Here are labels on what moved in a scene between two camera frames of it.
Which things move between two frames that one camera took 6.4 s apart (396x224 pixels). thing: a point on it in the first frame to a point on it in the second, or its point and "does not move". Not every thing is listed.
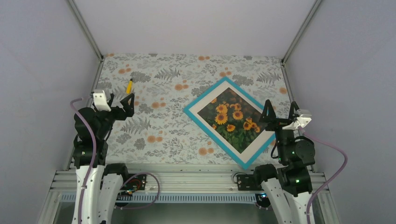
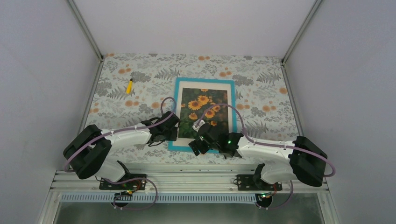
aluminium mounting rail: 179,181 does not move
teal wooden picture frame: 214,138 to 228,85
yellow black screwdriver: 129,88 does not move
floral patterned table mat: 160,132 does not move
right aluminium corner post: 301,31 does not move
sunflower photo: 235,119 to 210,105
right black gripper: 276,122 to 202,150
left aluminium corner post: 86,27 does not move
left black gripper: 129,111 to 173,137
